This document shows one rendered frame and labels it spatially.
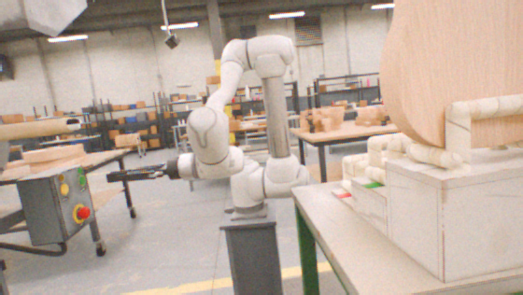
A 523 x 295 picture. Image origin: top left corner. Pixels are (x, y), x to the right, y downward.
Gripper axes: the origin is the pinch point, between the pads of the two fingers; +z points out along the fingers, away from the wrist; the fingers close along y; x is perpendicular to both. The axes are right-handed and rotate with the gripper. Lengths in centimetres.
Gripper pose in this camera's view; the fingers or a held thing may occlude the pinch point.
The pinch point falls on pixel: (120, 175)
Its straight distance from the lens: 98.3
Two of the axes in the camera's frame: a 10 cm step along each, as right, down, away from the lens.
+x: -1.2, -9.8, -1.5
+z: -9.9, 1.3, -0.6
